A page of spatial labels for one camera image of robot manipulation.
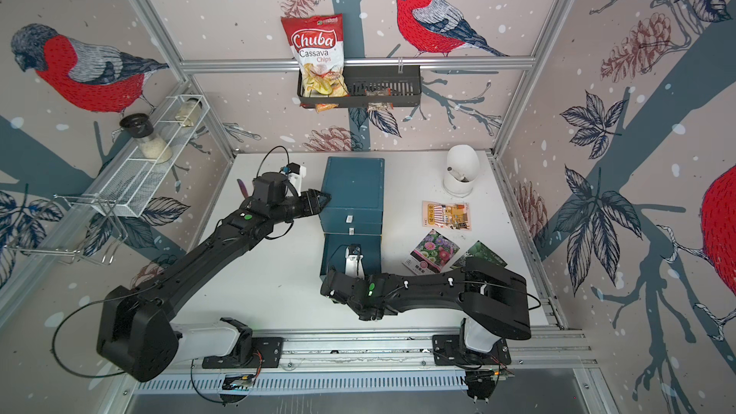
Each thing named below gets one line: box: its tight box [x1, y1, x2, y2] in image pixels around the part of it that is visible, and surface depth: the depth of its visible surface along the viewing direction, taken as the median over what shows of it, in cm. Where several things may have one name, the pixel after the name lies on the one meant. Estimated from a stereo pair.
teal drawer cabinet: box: [319, 156, 386, 235], surface depth 85 cm
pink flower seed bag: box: [401, 228, 461, 276], surface depth 94 cm
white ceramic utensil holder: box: [442, 144, 481, 198], surface depth 103 cm
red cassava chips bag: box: [279, 13, 350, 114], surface depth 85 cm
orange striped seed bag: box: [421, 200, 472, 231], surface depth 103 cm
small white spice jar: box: [175, 97, 203, 128], surface depth 88 cm
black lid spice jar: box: [119, 113, 173, 164], surface depth 73 cm
